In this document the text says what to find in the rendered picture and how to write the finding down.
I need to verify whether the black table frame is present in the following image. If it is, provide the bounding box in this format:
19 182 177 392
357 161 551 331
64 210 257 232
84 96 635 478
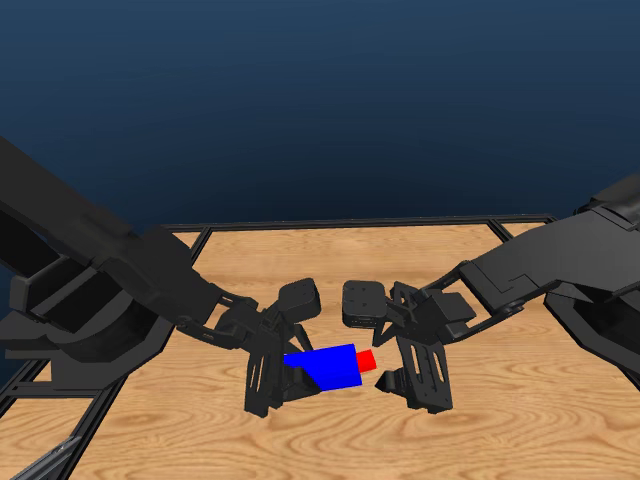
0 213 559 480

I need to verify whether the blue hollow socket block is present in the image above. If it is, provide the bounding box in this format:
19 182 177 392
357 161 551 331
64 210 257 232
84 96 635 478
283 342 363 392

